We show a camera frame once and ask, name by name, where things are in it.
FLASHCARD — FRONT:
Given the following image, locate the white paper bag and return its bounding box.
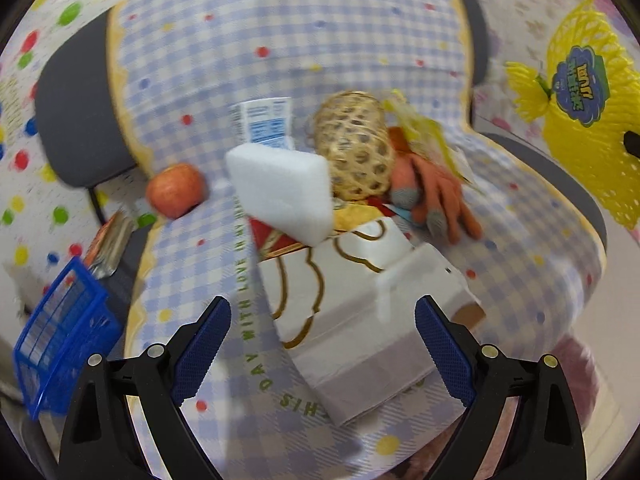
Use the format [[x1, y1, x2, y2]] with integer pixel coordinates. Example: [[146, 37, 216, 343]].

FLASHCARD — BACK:
[[258, 217, 486, 426]]

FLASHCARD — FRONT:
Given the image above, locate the orange knit glove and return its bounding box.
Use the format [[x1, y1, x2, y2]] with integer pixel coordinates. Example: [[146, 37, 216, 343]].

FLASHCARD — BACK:
[[387, 126, 483, 245]]

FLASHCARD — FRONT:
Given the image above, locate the white foam sponge block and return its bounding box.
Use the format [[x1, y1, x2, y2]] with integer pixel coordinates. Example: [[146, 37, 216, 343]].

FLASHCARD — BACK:
[[224, 143, 333, 247]]

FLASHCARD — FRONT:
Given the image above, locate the yellow mesh net bag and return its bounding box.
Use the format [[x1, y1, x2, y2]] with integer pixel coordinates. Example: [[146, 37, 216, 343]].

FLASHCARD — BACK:
[[506, 0, 639, 230]]

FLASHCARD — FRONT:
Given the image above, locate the woven bamboo ball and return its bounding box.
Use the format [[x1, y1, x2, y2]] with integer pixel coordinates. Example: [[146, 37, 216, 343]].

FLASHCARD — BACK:
[[312, 90, 395, 200]]

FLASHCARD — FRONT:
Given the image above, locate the clear yellow plastic wrapper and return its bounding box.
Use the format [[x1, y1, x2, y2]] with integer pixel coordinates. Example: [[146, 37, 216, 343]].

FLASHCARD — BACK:
[[382, 89, 476, 188]]

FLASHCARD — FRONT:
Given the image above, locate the blue plastic basket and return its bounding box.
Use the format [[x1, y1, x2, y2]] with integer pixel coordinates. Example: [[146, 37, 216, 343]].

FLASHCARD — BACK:
[[13, 257, 122, 420]]

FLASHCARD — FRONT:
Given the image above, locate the striped snack packet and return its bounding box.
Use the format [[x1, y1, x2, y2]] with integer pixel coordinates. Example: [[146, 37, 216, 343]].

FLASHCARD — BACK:
[[84, 209, 134, 280]]

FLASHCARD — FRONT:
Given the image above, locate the red apple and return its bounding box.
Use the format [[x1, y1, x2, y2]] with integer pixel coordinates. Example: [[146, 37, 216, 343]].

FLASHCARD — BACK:
[[145, 162, 207, 220]]

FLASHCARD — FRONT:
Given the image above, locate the red yellow snack wrapper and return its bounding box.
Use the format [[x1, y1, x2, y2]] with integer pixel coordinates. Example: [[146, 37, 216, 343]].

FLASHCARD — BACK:
[[248, 197, 395, 260]]

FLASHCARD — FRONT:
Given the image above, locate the grey chair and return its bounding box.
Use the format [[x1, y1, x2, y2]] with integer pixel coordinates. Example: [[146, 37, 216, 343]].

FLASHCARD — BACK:
[[34, 0, 609, 321]]

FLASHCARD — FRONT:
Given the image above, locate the white blue milk carton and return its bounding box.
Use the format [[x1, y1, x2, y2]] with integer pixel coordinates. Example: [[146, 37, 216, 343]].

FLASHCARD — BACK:
[[230, 96, 294, 150]]

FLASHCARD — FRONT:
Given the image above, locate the checkered blue seat cloth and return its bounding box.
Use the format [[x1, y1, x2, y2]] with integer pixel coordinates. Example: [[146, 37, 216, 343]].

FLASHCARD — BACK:
[[107, 0, 605, 479]]

